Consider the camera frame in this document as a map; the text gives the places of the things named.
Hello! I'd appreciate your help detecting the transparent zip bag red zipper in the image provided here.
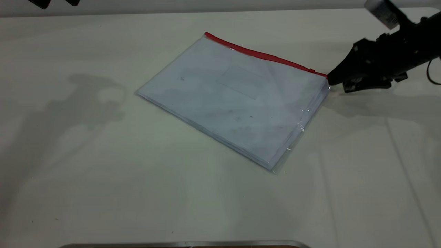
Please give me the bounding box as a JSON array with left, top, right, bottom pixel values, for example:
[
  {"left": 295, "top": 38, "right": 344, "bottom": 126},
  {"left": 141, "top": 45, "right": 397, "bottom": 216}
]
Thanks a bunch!
[{"left": 135, "top": 32, "right": 332, "bottom": 174}]

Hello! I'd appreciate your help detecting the grey metal edge strip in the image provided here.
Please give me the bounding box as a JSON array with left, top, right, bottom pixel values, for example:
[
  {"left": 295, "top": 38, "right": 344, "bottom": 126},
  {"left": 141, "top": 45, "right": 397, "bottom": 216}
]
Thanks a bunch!
[{"left": 59, "top": 240, "right": 312, "bottom": 248}]

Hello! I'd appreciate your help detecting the thin black cable loop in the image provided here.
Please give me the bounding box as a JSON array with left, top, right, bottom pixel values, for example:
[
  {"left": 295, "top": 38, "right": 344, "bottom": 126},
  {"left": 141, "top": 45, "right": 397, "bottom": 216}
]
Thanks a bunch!
[{"left": 427, "top": 59, "right": 441, "bottom": 85}]

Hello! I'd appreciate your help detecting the white label tag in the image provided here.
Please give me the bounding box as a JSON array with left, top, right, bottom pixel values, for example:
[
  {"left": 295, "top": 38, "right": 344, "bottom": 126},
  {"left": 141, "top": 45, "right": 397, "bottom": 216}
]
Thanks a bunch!
[{"left": 364, "top": 0, "right": 402, "bottom": 30}]

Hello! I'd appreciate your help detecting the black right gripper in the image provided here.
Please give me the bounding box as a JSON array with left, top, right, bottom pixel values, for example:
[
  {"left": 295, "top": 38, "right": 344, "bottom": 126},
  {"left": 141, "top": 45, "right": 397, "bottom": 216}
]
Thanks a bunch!
[{"left": 327, "top": 14, "right": 429, "bottom": 94}]

